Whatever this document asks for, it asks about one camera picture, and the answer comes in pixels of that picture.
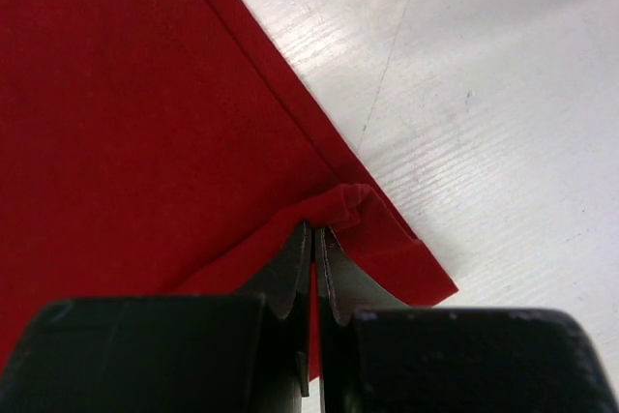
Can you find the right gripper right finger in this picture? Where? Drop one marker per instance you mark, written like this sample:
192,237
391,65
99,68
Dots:
344,288

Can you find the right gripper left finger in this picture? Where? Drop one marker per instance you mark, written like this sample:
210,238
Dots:
284,286

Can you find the dark red t-shirt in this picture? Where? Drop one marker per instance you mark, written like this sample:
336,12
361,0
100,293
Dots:
165,146

